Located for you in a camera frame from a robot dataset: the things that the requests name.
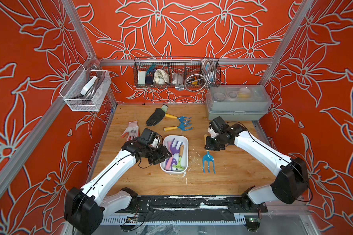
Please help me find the blue rake yellow handle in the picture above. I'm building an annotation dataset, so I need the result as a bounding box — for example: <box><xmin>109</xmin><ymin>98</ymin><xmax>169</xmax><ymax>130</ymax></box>
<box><xmin>165</xmin><ymin>113</ymin><xmax>191</xmax><ymax>123</ymax></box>
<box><xmin>163</xmin><ymin>123</ymin><xmax>193</xmax><ymax>131</ymax></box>

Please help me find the white wire side basket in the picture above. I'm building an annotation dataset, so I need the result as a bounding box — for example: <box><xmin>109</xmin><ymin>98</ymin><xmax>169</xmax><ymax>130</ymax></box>
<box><xmin>59</xmin><ymin>65</ymin><xmax>111</xmax><ymax>112</ymax></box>

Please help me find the red white work glove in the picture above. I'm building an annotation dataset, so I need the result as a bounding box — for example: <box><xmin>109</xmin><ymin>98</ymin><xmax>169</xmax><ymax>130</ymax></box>
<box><xmin>121</xmin><ymin>120</ymin><xmax>139</xmax><ymax>141</ymax></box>

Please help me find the white box in basket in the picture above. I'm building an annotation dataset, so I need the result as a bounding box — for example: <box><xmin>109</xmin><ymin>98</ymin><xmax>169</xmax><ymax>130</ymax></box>
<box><xmin>137</xmin><ymin>70</ymin><xmax>146</xmax><ymax>85</ymax></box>

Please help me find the black wire wall basket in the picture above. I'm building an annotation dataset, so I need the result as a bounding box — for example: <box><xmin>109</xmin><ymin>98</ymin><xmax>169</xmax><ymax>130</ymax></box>
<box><xmin>133</xmin><ymin>56</ymin><xmax>223</xmax><ymax>92</ymax></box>

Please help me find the coiled grey cable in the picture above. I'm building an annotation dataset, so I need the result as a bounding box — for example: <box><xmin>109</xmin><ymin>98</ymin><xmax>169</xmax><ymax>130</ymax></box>
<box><xmin>184</xmin><ymin>58</ymin><xmax>217</xmax><ymax>92</ymax></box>

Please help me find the blue rake yellow handle rear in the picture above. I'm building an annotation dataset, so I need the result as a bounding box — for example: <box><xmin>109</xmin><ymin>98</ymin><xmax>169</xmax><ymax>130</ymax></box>
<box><xmin>165</xmin><ymin>113</ymin><xmax>191</xmax><ymax>123</ymax></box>

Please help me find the white oval storage tray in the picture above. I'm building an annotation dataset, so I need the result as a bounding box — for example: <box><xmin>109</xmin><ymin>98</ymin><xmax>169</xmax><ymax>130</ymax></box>
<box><xmin>160</xmin><ymin>135</ymin><xmax>189</xmax><ymax>174</ymax></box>

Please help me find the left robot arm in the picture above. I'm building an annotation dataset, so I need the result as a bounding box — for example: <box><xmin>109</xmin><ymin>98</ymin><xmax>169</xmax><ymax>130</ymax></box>
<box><xmin>64</xmin><ymin>128</ymin><xmax>172</xmax><ymax>235</ymax></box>

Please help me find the blue fork yellow handle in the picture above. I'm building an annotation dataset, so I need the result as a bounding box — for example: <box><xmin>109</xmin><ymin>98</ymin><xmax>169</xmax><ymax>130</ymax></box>
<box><xmin>202</xmin><ymin>135</ymin><xmax>216</xmax><ymax>174</ymax></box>

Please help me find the green rake wooden handle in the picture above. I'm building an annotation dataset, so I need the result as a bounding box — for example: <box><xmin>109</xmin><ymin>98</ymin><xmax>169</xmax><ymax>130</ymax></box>
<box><xmin>173</xmin><ymin>144</ymin><xmax>185</xmax><ymax>171</ymax></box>

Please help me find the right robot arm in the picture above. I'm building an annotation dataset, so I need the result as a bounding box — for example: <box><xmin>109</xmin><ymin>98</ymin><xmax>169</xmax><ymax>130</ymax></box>
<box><xmin>205</xmin><ymin>117</ymin><xmax>310</xmax><ymax>205</ymax></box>

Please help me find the white cloth in basket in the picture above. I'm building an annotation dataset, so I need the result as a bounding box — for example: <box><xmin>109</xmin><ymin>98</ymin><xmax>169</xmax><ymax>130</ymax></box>
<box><xmin>153</xmin><ymin>69</ymin><xmax>170</xmax><ymax>85</ymax></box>

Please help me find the purple rake pink handle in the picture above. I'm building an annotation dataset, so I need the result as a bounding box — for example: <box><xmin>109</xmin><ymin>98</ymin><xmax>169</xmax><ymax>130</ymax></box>
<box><xmin>165</xmin><ymin>157</ymin><xmax>177</xmax><ymax>171</ymax></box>

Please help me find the purple fork pink handle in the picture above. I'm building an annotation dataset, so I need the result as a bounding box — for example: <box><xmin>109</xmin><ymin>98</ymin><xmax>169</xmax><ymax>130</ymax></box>
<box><xmin>168</xmin><ymin>139</ymin><xmax>179</xmax><ymax>157</ymax></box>

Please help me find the grey plastic tool box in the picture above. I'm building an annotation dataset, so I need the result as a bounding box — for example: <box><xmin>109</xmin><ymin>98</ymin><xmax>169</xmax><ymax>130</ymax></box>
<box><xmin>206</xmin><ymin>85</ymin><xmax>272</xmax><ymax>121</ymax></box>

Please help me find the blue rake yellow handle middle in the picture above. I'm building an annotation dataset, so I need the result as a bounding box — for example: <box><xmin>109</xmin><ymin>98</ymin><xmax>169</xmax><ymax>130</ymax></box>
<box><xmin>163</xmin><ymin>123</ymin><xmax>193</xmax><ymax>131</ymax></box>

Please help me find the black work glove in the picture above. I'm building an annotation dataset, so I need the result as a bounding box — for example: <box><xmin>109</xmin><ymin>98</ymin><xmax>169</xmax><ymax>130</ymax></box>
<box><xmin>146</xmin><ymin>105</ymin><xmax>168</xmax><ymax>126</ymax></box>

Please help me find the white device in side basket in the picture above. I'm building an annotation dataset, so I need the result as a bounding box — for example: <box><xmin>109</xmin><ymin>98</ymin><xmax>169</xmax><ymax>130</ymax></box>
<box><xmin>80</xmin><ymin>76</ymin><xmax>98</xmax><ymax>96</ymax></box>

